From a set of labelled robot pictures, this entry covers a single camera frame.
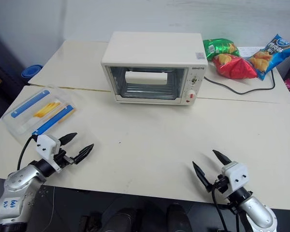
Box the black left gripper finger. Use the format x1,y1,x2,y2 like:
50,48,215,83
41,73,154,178
74,143,95,165
58,131,78,147

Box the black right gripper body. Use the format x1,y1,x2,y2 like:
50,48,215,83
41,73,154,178
208,175,231,194

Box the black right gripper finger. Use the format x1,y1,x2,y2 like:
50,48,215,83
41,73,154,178
192,161,212,193
212,149,232,166

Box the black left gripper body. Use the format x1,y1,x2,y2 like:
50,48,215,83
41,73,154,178
53,148,76,169

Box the clear plastic container with utensils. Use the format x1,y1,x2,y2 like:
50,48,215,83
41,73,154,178
1,84,80,142

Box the cream toaster oven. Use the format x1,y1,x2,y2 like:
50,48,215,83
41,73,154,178
101,31,209,106

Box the blue container clip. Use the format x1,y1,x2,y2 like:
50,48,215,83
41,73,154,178
11,89,50,119
31,104,73,136

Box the yellow french fries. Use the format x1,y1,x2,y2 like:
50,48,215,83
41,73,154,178
33,101,62,119

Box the blue round collapsible bowl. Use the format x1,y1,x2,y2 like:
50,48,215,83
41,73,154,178
21,64,44,79

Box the red chip bag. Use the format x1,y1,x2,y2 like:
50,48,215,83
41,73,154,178
212,53,260,80

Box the green chip bag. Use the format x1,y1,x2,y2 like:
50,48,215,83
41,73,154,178
203,38,240,62

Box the blue chip bag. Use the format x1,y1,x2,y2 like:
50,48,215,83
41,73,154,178
248,33,290,82

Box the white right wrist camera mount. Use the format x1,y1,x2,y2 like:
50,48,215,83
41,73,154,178
221,161,249,190

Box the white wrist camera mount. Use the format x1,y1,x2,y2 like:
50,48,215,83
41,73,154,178
36,134,62,174
221,161,249,190

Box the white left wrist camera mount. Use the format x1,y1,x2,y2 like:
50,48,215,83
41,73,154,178
36,134,62,174

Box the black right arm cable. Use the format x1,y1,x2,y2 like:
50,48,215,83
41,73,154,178
211,188,240,232

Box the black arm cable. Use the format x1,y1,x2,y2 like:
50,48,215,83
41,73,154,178
16,135,38,171
211,188,240,232

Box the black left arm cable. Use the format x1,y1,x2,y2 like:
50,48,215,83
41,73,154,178
16,135,38,171

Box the black power cable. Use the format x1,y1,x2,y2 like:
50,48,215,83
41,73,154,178
203,69,276,95

